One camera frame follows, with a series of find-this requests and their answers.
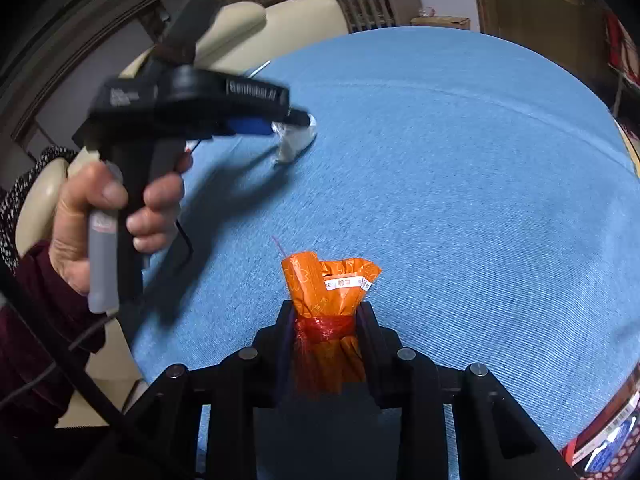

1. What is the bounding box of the white tissue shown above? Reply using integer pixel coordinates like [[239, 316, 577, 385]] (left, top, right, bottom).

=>
[[271, 115, 317, 165]]

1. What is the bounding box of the orange wrapper bag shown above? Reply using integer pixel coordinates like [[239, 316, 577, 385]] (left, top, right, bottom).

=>
[[281, 252, 381, 396]]

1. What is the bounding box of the person's left hand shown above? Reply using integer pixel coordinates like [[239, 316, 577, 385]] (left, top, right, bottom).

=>
[[49, 152, 192, 295]]

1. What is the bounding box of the red mesh basket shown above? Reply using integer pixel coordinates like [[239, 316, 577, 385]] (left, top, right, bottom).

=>
[[561, 365, 639, 479]]

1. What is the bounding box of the white plastic rod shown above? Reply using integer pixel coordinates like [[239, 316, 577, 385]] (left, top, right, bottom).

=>
[[246, 60, 271, 78]]

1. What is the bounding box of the cream leather sofa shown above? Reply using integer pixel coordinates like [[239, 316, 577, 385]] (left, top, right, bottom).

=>
[[1, 0, 347, 430]]

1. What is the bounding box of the black white floral garment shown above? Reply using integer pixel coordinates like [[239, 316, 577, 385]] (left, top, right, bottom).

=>
[[0, 146, 77, 274]]

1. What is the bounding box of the blue tablecloth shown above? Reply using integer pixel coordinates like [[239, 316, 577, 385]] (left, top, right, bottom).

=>
[[120, 27, 639, 445]]

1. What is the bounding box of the brown cardboard box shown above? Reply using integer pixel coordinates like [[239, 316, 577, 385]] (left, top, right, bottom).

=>
[[410, 15, 471, 30]]

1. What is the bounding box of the wooden double door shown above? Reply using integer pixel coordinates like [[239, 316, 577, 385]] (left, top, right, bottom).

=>
[[476, 0, 617, 106]]

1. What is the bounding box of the black cable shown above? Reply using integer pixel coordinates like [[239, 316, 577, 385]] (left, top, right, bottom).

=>
[[0, 209, 196, 406]]

